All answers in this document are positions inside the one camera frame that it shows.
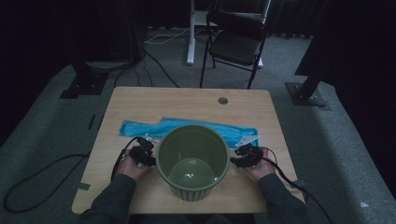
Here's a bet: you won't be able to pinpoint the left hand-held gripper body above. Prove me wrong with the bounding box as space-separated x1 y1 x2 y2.
128 135 154 166

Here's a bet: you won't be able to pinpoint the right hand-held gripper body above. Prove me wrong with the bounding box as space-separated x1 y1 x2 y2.
234 134 265 167

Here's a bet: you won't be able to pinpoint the blue plastic bag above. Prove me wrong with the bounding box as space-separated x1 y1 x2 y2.
119 116 260 149

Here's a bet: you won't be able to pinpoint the green plastic bin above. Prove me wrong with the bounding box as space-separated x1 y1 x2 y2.
155 123 232 203

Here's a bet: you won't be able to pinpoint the person's left hand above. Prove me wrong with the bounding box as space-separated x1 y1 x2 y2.
115 153 154 182

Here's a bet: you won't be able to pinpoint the person's right hand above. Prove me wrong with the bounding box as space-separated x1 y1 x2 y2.
242 147 276 182

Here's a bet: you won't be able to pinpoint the black stand base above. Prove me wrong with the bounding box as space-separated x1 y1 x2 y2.
59 60 110 100
285 76 332 112

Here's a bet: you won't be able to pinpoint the round grey floor base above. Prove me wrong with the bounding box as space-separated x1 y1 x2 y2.
85 60 133 71

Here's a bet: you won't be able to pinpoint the black folding chair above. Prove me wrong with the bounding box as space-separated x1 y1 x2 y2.
199 9 269 91

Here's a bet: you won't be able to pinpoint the black floor cables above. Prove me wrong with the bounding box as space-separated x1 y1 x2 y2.
113 49 180 89

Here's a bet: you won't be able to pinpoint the left hand-held gripper cable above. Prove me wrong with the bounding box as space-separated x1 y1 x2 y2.
2 136 142 215

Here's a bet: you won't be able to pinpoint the white floor cable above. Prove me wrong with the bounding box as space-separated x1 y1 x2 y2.
143 26 207 46

